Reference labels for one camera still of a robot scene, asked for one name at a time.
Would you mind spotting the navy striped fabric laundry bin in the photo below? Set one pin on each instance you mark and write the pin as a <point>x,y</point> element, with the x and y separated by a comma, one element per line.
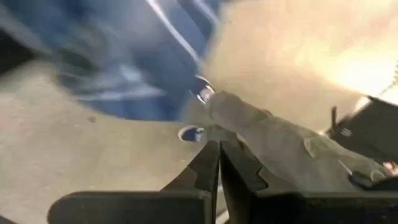
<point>140,62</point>

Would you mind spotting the round silver desk grommet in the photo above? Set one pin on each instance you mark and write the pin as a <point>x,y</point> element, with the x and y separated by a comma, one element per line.
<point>190,134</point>

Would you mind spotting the grey garment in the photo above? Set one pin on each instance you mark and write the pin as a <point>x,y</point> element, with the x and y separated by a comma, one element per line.
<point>280,149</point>

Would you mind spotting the beige desk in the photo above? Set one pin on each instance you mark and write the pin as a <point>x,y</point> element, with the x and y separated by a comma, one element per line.
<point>77,161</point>

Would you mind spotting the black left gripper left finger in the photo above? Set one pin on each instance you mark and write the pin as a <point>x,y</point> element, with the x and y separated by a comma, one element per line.
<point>140,208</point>

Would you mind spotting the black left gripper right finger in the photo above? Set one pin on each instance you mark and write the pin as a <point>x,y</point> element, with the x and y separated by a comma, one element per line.
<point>311,208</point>

